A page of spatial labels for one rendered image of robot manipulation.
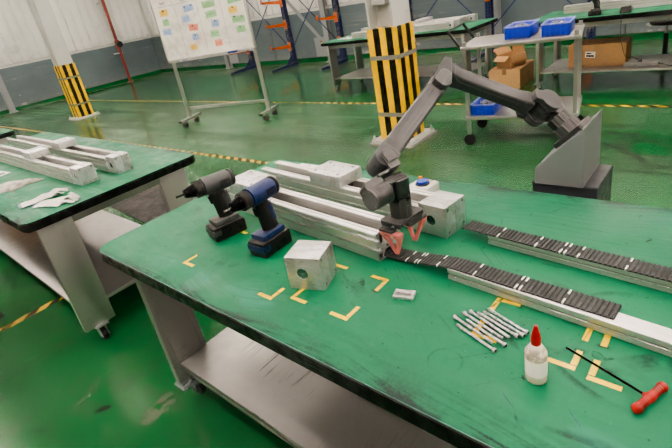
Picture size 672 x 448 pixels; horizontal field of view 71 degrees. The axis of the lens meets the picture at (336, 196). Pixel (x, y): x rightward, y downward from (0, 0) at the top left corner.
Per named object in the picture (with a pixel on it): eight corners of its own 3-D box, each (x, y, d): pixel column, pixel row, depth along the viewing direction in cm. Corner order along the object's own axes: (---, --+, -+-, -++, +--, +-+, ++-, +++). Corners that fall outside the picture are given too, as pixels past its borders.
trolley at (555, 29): (584, 123, 422) (588, 5, 382) (580, 144, 380) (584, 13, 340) (468, 126, 473) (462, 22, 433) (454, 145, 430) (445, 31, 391)
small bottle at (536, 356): (537, 367, 86) (537, 315, 81) (552, 381, 82) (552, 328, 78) (520, 374, 85) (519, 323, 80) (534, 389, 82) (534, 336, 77)
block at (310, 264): (340, 266, 129) (334, 236, 125) (325, 291, 120) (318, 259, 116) (308, 264, 133) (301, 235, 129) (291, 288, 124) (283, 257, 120)
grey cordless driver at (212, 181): (251, 228, 161) (234, 169, 153) (197, 252, 152) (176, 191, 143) (241, 222, 167) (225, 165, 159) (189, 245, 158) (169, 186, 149)
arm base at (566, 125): (592, 117, 149) (565, 139, 159) (574, 99, 151) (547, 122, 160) (582, 128, 144) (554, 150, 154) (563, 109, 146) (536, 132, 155)
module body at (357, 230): (402, 245, 133) (398, 219, 130) (379, 262, 127) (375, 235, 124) (247, 195, 190) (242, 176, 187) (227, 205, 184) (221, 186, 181)
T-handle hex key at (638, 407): (669, 391, 76) (671, 383, 76) (639, 418, 73) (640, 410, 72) (580, 340, 90) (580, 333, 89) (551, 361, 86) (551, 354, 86)
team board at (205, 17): (179, 129, 705) (135, -10, 628) (198, 120, 747) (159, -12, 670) (266, 122, 647) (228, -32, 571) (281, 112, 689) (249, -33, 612)
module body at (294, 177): (440, 217, 145) (438, 192, 141) (421, 231, 139) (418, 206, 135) (284, 178, 201) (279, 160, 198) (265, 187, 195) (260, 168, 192)
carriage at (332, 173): (363, 183, 165) (360, 165, 162) (342, 195, 159) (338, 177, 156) (333, 176, 176) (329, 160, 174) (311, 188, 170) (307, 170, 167)
